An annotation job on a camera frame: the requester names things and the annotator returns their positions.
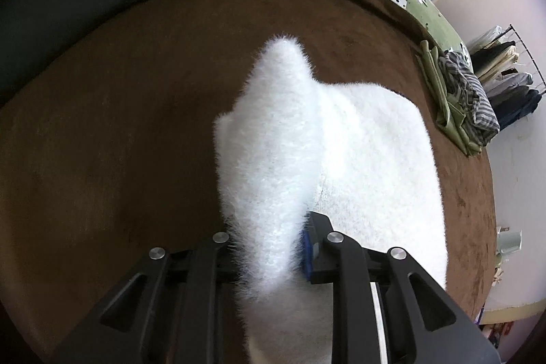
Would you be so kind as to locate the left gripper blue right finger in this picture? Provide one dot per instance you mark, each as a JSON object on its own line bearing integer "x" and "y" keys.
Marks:
{"x": 386, "y": 308}

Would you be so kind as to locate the brown bed blanket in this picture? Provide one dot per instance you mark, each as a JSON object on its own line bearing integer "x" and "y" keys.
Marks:
{"x": 110, "y": 150}

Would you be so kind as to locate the olive green folded cloth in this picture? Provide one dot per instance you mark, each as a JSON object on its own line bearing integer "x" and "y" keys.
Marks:
{"x": 450, "y": 115}

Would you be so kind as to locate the white fuzzy sweater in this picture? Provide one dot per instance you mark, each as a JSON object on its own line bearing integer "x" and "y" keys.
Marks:
{"x": 356, "y": 152}

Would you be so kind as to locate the grey striped garment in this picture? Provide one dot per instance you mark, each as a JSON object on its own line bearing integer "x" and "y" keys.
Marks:
{"x": 479, "y": 122}

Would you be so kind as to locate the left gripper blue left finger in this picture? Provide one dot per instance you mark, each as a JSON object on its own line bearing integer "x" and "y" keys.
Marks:
{"x": 166, "y": 309}

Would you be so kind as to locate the clothes rack with garments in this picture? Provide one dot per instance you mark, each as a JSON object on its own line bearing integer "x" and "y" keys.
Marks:
{"x": 508, "y": 72}

